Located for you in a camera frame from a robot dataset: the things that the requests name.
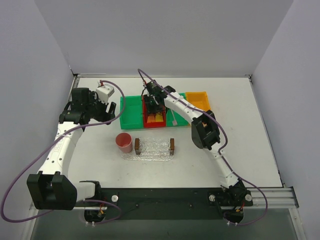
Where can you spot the aluminium table edge rail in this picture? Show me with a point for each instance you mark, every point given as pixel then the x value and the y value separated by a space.
pixel 216 87

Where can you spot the left green plastic bin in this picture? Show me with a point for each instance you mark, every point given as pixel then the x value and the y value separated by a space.
pixel 132 116

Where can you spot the orange toothpaste tube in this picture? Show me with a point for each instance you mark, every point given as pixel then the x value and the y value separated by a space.
pixel 151 118

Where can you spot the white toothbrush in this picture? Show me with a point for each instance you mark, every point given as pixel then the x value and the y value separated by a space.
pixel 173 120

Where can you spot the left brown tray handle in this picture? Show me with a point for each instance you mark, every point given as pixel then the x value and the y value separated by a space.
pixel 137 147

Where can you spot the right brown tray handle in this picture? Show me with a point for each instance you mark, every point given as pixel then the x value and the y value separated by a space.
pixel 172 146

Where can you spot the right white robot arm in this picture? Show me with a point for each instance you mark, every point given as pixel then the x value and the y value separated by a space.
pixel 206 134

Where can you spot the green plastic bin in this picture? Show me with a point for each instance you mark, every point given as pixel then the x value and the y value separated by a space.
pixel 132 116
pixel 181 122

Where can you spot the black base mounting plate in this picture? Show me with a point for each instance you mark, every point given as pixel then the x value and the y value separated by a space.
pixel 168 204

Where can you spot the right green plastic bin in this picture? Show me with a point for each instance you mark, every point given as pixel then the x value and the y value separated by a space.
pixel 181 122

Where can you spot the yellow toothpaste tube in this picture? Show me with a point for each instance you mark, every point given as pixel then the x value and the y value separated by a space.
pixel 159 118

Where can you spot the clear textured glass tray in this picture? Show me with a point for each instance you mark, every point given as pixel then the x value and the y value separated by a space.
pixel 153 149

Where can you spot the brown tray handle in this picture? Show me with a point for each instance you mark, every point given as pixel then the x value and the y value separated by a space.
pixel 172 146
pixel 137 147

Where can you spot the orange plastic bin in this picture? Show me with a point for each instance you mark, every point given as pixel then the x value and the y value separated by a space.
pixel 199 100

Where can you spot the red plastic bin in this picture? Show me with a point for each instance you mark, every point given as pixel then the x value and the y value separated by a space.
pixel 145 115

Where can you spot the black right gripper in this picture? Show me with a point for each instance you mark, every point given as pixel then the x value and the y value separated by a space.
pixel 153 104

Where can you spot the front aluminium rail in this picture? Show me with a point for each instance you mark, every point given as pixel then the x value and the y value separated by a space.
pixel 277 198

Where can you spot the pink plastic cup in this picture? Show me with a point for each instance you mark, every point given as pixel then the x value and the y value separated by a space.
pixel 124 142

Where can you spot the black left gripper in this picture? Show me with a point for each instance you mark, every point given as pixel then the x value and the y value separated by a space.
pixel 104 113

